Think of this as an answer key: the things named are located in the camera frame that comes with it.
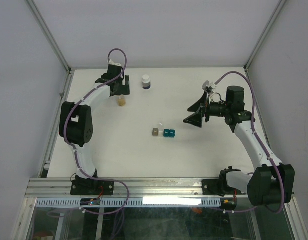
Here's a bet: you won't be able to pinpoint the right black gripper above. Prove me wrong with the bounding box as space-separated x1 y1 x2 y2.
183 90 230 128

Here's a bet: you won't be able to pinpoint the amber pill bottle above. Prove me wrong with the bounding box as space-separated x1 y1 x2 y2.
117 94 126 107

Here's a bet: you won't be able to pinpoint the teal pill box compartments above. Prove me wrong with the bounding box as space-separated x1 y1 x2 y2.
163 129 175 138

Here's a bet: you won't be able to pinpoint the tan pill box compartment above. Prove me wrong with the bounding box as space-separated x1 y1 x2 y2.
152 128 159 137

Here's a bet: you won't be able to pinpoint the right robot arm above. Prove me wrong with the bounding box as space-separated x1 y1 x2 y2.
183 86 295 207

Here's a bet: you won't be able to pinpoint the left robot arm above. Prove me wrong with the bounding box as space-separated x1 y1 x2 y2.
59 61 130 197

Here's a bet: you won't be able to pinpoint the white cap dark bottle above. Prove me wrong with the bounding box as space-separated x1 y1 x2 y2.
142 74 151 90

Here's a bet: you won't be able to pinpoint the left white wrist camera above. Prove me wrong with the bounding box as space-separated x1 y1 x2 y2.
107 59 122 67

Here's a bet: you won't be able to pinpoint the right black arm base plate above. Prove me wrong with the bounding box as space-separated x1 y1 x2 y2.
201 178 235 197

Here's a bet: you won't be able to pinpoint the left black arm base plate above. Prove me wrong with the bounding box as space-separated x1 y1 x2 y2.
70 176 114 196

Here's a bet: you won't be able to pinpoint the left aluminium frame post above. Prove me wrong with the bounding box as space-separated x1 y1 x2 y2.
25 0 71 74

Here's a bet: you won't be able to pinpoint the aluminium frame post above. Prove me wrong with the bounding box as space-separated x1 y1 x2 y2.
25 0 71 74
244 0 287 72

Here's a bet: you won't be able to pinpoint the aluminium front rail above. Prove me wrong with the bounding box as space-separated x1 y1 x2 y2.
25 177 248 198

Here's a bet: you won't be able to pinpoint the grey slotted cable duct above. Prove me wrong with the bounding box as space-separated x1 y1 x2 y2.
36 196 221 209

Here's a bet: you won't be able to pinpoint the right aluminium frame post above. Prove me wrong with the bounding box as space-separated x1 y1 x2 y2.
244 0 287 72

